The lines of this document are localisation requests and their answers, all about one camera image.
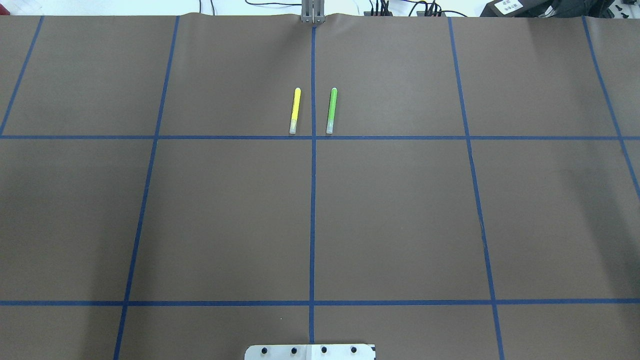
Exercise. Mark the green marker pen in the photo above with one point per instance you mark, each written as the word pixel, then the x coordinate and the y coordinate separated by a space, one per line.
pixel 331 111

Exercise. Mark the yellow marker pen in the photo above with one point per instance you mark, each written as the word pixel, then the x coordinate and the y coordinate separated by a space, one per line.
pixel 295 111

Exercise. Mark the brown paper table cover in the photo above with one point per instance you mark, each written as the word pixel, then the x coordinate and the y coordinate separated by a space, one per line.
pixel 477 200

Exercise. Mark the black box white label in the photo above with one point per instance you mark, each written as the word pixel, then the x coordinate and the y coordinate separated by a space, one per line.
pixel 516 8

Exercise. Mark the aluminium frame post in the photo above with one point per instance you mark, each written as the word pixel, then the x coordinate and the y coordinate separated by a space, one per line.
pixel 313 12

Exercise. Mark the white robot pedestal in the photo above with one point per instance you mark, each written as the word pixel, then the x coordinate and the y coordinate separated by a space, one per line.
pixel 336 351

